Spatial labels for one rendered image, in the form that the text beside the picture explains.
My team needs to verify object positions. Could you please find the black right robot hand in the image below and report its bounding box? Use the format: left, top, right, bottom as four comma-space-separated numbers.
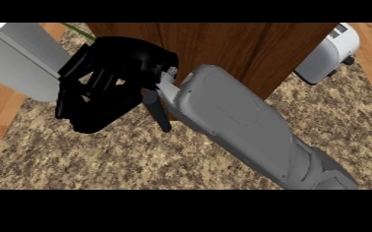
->
53, 35, 180, 135

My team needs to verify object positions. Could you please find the thin green stem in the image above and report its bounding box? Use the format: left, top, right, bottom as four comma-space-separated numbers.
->
61, 22, 98, 42

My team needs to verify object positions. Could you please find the white appliance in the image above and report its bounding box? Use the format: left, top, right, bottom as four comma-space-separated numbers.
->
293, 23, 362, 87

